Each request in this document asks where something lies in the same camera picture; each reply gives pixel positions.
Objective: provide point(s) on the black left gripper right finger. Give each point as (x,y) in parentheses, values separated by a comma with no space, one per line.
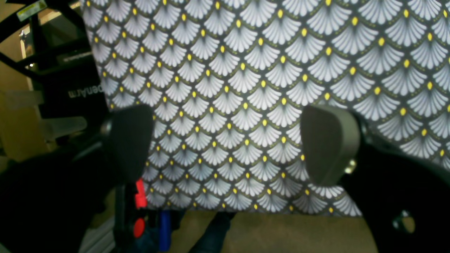
(399,195)

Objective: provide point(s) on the red table clamp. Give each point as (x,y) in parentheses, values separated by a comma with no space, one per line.
(141,203)

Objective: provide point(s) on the fan-patterned tablecloth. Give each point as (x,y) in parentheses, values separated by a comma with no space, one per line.
(228,81)

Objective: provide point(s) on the black OpenArm case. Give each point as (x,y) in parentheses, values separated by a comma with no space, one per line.
(61,65)

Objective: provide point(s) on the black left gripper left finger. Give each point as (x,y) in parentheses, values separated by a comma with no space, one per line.
(48,201)

